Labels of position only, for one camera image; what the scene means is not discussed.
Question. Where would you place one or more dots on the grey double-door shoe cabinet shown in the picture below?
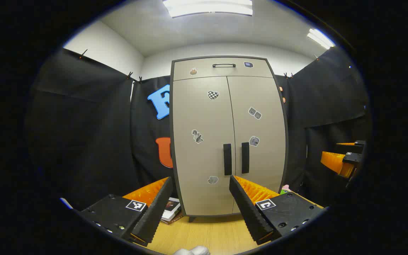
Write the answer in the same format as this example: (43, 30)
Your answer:
(204, 159)

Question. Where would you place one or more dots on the narrow ceiling light panel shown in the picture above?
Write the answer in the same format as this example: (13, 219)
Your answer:
(320, 38)

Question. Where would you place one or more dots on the black backdrop cloth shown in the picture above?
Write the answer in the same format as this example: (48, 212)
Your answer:
(90, 134)

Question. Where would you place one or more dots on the grey door with dice stickers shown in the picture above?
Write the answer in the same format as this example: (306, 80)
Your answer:
(264, 95)

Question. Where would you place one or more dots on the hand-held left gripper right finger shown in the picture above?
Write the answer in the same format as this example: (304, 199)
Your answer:
(248, 212)

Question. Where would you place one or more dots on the pink and green object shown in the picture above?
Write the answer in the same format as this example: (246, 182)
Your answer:
(285, 189)

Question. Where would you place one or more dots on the white booklet with photo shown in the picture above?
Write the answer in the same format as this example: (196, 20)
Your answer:
(171, 208)

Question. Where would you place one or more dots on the grey door with checkered sticker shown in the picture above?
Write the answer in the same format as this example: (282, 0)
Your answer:
(200, 117)

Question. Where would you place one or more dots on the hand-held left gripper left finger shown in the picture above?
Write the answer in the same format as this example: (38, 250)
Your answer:
(154, 212)

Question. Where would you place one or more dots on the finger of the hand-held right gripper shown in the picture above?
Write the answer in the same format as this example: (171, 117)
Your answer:
(335, 161)
(360, 146)

